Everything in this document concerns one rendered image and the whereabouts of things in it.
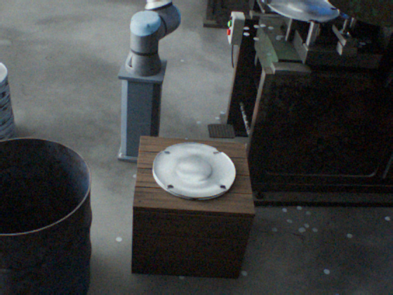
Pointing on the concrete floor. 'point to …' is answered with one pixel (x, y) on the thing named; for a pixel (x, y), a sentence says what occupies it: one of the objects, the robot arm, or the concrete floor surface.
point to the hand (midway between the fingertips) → (267, 1)
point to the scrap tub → (44, 218)
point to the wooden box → (190, 220)
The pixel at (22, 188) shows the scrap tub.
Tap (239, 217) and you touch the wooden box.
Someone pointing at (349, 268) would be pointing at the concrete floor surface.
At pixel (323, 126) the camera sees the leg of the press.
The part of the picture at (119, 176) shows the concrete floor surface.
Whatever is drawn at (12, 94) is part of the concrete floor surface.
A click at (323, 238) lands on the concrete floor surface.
